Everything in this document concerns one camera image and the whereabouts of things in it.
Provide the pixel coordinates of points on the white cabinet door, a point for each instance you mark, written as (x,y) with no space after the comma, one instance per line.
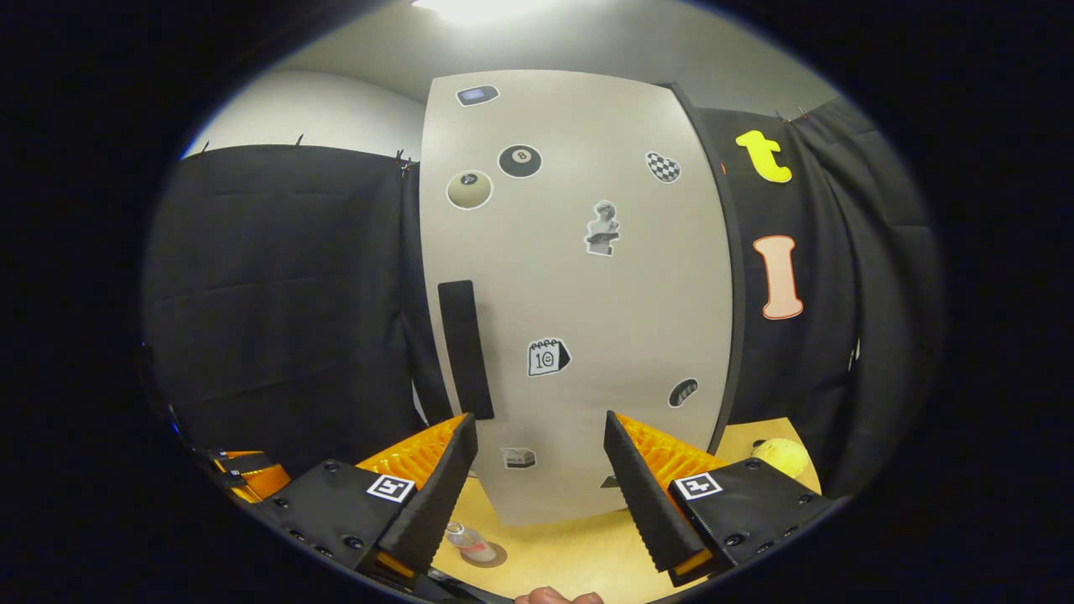
(587,319)

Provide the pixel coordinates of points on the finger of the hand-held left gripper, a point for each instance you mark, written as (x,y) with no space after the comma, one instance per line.
(264,482)
(243,458)

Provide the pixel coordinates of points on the black backdrop cloth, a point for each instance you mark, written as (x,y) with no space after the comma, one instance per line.
(277,294)

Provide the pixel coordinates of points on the clear plastic bottle pink label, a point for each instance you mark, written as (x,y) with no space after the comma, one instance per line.
(474,544)

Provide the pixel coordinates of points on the dark grey cabinet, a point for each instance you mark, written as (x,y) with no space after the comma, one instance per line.
(738,319)

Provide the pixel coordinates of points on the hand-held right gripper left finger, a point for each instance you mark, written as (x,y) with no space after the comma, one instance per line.
(436,495)

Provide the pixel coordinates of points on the yellow round plush toy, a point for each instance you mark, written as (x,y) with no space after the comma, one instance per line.
(782,457)

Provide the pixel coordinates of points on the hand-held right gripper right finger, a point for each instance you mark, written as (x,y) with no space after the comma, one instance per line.
(642,495)

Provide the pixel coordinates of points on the round brown coaster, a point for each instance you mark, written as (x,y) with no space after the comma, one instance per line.
(500,555)

